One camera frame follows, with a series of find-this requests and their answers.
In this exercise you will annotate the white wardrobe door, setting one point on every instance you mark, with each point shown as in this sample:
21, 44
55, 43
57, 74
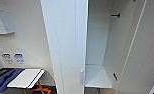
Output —
143, 50
68, 40

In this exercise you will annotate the white wardrobe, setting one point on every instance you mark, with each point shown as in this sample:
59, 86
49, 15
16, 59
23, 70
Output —
69, 40

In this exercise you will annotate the black wardrobe hook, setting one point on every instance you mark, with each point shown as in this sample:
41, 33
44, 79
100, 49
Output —
115, 14

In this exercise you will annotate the white sign blue print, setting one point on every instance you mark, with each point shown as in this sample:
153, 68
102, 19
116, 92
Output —
19, 58

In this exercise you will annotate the white sign dark print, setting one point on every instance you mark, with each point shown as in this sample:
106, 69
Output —
7, 58

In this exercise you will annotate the blue tray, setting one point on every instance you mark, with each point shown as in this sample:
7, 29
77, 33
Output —
4, 79

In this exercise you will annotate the small black wall fitting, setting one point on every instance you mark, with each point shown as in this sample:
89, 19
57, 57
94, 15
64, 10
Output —
115, 76

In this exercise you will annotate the orange frame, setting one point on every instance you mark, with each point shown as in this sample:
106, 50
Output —
39, 89

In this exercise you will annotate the grey wall board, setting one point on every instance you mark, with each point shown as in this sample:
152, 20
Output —
1, 20

